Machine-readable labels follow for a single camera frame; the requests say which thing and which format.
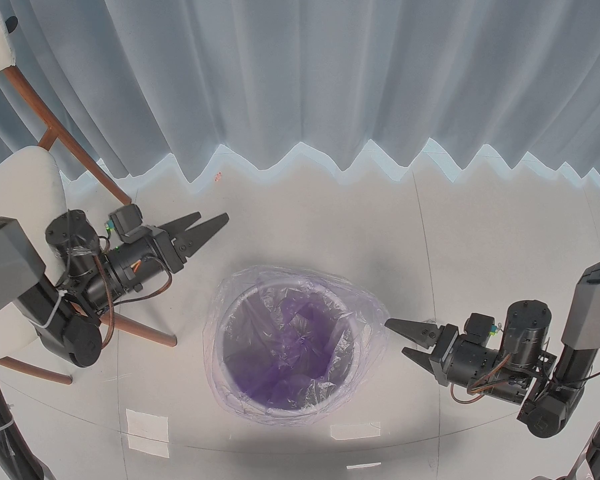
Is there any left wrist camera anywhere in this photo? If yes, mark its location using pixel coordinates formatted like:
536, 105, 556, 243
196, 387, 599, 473
105, 204, 153, 243

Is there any white wooden chair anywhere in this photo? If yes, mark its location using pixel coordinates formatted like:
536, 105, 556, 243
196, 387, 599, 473
0, 0, 177, 386

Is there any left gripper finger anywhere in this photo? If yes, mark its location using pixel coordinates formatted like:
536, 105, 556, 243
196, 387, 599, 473
155, 211, 202, 241
172, 212, 230, 262

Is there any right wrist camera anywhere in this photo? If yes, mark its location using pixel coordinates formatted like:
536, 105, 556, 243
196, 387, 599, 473
461, 312, 497, 350

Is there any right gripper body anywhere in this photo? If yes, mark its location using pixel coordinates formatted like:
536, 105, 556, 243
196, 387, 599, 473
429, 323, 502, 387

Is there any pale blue curtain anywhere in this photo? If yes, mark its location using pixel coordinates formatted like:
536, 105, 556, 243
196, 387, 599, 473
0, 0, 600, 190

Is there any white trash bin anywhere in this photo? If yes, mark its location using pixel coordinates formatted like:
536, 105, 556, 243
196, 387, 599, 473
214, 279, 365, 418

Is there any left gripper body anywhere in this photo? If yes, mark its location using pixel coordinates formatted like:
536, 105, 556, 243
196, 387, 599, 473
102, 224, 189, 300

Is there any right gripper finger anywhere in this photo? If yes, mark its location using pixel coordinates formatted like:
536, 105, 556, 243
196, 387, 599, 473
384, 317, 448, 352
401, 347, 440, 378

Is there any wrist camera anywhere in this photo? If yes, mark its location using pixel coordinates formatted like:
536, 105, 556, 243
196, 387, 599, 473
105, 204, 153, 243
461, 312, 497, 350

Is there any purple plastic bag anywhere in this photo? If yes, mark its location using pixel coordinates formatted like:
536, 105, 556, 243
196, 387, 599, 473
202, 264, 391, 425

